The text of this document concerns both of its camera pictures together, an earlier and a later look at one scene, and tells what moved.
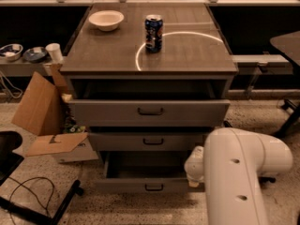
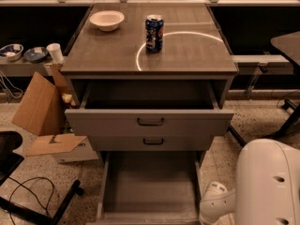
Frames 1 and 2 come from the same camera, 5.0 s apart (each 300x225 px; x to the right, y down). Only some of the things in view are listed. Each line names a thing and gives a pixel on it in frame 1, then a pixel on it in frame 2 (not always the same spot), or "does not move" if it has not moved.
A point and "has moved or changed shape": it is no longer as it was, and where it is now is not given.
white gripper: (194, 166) -> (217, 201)
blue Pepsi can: (153, 30) does not move
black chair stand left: (9, 161) does not move
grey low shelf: (22, 67) does not move
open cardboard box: (41, 112) does not move
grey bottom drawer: (143, 172) has moved or changed shape
